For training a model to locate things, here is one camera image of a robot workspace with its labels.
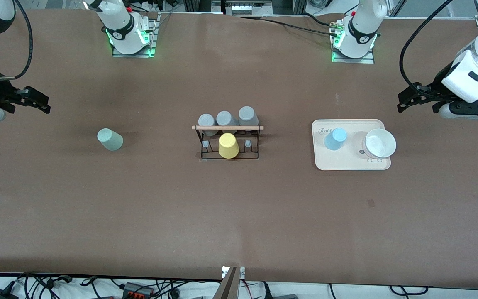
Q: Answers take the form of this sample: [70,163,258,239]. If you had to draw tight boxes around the mint green cup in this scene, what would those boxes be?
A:
[97,128,124,152]

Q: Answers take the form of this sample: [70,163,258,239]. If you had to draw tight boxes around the light blue cup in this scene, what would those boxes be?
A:
[324,128,347,151]

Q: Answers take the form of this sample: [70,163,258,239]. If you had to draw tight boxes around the white bowl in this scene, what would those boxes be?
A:
[362,128,397,159]

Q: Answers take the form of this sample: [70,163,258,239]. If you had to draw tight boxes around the cream plastic tray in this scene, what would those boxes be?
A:
[312,119,391,171]

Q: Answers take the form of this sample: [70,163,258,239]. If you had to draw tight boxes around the grey cup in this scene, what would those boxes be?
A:
[238,106,259,132]
[216,110,237,134]
[198,113,217,137]

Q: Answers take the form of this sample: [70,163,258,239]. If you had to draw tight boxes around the yellow cup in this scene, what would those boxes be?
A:
[218,132,239,159]

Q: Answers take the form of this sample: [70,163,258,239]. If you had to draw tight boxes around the white power strip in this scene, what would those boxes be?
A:
[231,3,253,16]

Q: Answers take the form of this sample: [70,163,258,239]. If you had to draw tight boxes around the black orange power strip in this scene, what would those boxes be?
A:
[122,282,155,298]

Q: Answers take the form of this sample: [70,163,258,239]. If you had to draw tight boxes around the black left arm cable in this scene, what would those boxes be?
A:
[400,0,455,100]

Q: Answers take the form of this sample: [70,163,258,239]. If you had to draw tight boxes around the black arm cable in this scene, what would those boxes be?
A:
[0,0,33,80]
[400,0,455,100]

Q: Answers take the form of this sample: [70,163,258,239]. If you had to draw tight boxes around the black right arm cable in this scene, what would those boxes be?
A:
[0,0,33,80]

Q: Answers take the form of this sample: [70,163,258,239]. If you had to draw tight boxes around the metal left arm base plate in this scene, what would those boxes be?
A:
[331,19,375,64]

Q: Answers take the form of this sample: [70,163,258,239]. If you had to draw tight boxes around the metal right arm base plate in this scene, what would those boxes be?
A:
[112,12,157,58]

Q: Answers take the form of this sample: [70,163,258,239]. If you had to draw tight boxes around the black table cable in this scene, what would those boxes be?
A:
[239,15,340,36]

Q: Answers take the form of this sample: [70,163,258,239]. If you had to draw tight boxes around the black wire cup rack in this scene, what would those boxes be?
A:
[192,124,264,161]

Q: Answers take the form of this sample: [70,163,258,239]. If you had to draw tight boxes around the white mount bracket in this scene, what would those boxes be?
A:
[222,267,246,279]

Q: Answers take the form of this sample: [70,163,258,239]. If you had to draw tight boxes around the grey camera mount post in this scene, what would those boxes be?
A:
[213,267,239,299]

